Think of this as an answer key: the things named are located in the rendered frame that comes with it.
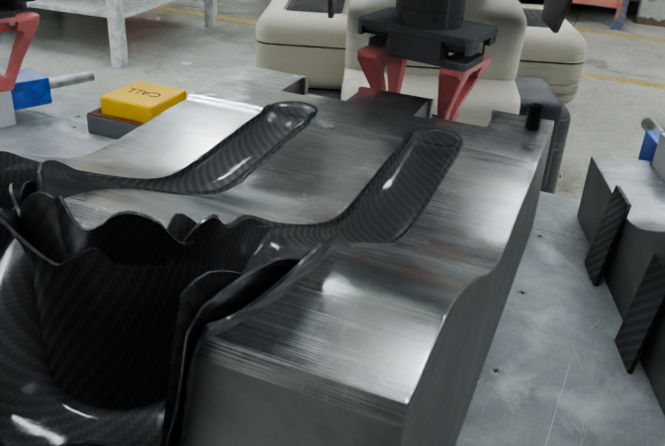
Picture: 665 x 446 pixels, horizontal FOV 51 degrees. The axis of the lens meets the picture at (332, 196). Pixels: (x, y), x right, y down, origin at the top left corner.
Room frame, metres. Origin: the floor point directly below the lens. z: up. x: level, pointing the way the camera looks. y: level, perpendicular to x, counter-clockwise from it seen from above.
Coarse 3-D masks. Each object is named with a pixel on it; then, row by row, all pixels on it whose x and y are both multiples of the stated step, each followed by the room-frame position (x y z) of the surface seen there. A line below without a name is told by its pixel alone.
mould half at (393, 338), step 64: (192, 128) 0.45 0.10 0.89; (320, 128) 0.45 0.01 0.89; (384, 128) 0.45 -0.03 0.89; (448, 128) 0.46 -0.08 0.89; (512, 128) 0.47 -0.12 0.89; (128, 192) 0.27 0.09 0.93; (256, 192) 0.36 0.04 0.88; (320, 192) 0.36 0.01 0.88; (448, 192) 0.37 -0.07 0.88; (512, 192) 0.37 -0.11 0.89; (384, 256) 0.23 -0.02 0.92; (448, 256) 0.29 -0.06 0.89; (512, 256) 0.36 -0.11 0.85; (256, 320) 0.17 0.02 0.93; (320, 320) 0.17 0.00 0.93; (384, 320) 0.18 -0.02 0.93; (448, 320) 0.18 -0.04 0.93; (256, 384) 0.16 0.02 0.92; (320, 384) 0.15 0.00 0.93; (384, 384) 0.15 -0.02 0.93; (448, 384) 0.20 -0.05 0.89
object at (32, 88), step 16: (16, 80) 0.65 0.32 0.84; (32, 80) 0.66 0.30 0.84; (48, 80) 0.67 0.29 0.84; (64, 80) 0.69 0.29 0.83; (80, 80) 0.71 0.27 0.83; (0, 96) 0.63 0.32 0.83; (16, 96) 0.64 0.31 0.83; (32, 96) 0.65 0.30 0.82; (48, 96) 0.67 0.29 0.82; (0, 112) 0.63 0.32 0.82; (0, 128) 0.63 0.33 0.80
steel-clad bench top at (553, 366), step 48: (96, 96) 0.73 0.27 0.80; (0, 144) 0.59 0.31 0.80; (48, 144) 0.59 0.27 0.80; (96, 144) 0.60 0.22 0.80; (528, 240) 0.46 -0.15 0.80; (576, 240) 0.47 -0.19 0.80; (528, 288) 0.40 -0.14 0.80; (576, 288) 0.40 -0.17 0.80; (528, 336) 0.35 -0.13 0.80; (576, 336) 0.35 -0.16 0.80; (480, 384) 0.30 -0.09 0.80; (528, 384) 0.30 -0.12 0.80; (576, 384) 0.31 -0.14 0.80; (624, 384) 0.31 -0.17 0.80; (480, 432) 0.26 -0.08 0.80; (528, 432) 0.27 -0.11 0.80; (576, 432) 0.27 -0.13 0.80; (624, 432) 0.27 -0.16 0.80
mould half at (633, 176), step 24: (600, 168) 0.48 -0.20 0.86; (624, 168) 0.49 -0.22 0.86; (648, 168) 0.49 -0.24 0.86; (600, 192) 0.47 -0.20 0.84; (624, 192) 0.44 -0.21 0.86; (648, 192) 0.45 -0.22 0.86; (600, 216) 0.46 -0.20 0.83; (648, 216) 0.41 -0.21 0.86; (624, 240) 0.40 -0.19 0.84; (648, 240) 0.36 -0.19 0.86; (624, 264) 0.39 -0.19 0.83; (648, 264) 0.35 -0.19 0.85; (624, 288) 0.38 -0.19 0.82; (624, 312) 0.37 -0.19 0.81; (648, 360) 0.32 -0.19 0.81
